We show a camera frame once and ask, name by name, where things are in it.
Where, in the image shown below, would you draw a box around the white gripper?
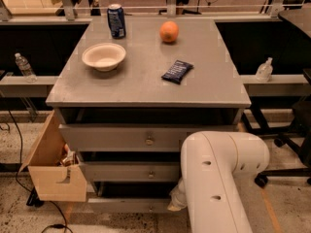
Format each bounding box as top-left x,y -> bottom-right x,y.
167,179 -> 188,212

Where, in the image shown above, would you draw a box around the grey bottom drawer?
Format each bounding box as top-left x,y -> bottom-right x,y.
87,182 -> 176,214

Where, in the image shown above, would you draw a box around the grey drawer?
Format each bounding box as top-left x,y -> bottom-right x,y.
80,162 -> 180,182
59,124 -> 235,152
87,182 -> 176,214

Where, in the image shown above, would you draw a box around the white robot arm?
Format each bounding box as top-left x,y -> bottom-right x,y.
168,131 -> 270,233

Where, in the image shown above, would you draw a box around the grey top drawer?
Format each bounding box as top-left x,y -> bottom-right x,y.
59,124 -> 235,152

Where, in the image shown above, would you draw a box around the grey middle drawer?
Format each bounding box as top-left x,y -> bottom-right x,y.
80,162 -> 180,182

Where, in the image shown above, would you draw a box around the grey drawer cabinet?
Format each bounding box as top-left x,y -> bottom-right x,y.
45,16 -> 252,214

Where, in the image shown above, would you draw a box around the items inside cardboard box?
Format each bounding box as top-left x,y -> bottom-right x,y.
59,144 -> 78,166

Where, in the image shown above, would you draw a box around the cardboard box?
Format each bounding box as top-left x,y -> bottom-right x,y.
19,112 -> 86,202

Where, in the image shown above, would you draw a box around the dark blue snack bag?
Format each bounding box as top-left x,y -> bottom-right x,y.
161,60 -> 193,84

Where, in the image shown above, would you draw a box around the black office chair base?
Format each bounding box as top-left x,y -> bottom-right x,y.
241,100 -> 311,188

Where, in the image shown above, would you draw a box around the white paper bowl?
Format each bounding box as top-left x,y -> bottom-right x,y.
82,43 -> 126,72

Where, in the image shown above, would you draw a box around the clear sanitizer pump bottle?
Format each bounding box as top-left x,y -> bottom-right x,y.
256,57 -> 273,83

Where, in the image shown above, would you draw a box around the orange fruit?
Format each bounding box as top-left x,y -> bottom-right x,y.
159,21 -> 179,43

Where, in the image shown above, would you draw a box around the blue soda can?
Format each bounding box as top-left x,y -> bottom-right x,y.
107,4 -> 126,39

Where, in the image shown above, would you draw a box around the clear water bottle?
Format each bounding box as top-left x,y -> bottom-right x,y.
15,52 -> 37,83

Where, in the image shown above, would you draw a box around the black floor cable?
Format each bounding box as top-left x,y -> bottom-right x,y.
7,110 -> 74,233

